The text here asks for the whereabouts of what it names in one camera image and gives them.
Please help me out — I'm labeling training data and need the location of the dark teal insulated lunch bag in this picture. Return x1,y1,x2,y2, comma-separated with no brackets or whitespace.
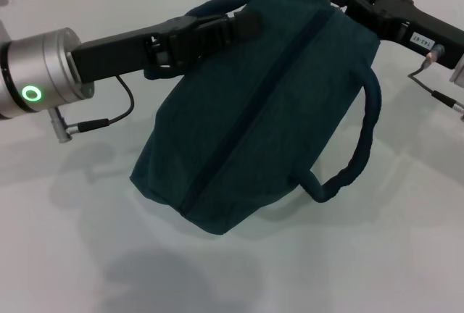
129,0,384,236

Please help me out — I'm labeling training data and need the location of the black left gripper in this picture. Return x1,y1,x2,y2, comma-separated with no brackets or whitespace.
71,11,262,85

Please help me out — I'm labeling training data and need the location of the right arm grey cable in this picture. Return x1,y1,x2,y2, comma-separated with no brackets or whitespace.
408,45,464,122

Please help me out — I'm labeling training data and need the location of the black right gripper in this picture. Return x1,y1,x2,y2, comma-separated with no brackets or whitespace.
328,0,464,71

